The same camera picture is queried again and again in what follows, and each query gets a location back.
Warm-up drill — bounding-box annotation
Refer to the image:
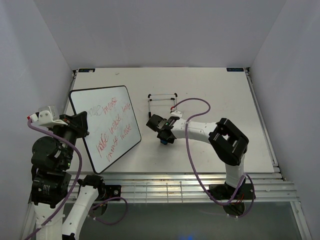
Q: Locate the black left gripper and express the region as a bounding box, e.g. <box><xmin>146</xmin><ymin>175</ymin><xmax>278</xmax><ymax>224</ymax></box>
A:
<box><xmin>49</xmin><ymin>109</ymin><xmax>90</xmax><ymax>169</ymax></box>

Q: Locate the blue bone-shaped whiteboard eraser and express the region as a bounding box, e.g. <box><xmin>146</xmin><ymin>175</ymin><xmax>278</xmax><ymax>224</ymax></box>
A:
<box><xmin>160</xmin><ymin>140</ymin><xmax>168</xmax><ymax>145</ymax></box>

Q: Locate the white whiteboard black frame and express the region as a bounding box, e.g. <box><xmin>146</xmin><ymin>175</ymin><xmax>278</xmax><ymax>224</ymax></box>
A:
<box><xmin>68</xmin><ymin>85</ymin><xmax>142</xmax><ymax>174</ymax></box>

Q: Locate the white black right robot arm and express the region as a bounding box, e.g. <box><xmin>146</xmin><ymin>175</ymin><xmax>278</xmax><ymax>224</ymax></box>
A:
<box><xmin>146</xmin><ymin>114</ymin><xmax>249</xmax><ymax>199</ymax></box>

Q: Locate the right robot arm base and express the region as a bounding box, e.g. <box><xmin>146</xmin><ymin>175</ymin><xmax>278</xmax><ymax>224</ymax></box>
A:
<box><xmin>208</xmin><ymin>182</ymin><xmax>256</xmax><ymax>217</ymax></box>

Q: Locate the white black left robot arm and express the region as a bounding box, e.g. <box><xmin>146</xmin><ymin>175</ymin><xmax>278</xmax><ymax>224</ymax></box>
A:
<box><xmin>27</xmin><ymin>110</ymin><xmax>106</xmax><ymax>240</ymax></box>

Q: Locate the metal whiteboard stand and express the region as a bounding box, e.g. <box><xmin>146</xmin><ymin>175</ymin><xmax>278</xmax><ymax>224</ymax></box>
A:
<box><xmin>147</xmin><ymin>92</ymin><xmax>178</xmax><ymax>119</ymax></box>

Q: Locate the blue label left corner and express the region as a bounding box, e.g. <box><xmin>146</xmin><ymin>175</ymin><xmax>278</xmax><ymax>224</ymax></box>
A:
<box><xmin>78</xmin><ymin>68</ymin><xmax>96</xmax><ymax>73</ymax></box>

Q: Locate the blue label corner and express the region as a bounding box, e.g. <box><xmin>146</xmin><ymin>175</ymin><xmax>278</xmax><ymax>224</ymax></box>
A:
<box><xmin>226</xmin><ymin>67</ymin><xmax>244</xmax><ymax>72</ymax></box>
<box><xmin>78</xmin><ymin>68</ymin><xmax>96</xmax><ymax>73</ymax></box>

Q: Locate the blue label right corner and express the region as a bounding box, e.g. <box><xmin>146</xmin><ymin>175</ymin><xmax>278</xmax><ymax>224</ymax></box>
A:
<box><xmin>226</xmin><ymin>67</ymin><xmax>244</xmax><ymax>72</ymax></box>

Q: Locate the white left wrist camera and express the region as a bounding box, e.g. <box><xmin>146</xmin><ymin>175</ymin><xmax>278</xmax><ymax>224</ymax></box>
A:
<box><xmin>27</xmin><ymin>105</ymin><xmax>68</xmax><ymax>128</ymax></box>

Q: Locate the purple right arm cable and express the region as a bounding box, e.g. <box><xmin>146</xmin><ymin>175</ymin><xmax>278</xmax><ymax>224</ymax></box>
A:
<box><xmin>172</xmin><ymin>98</ymin><xmax>256</xmax><ymax>206</ymax></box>

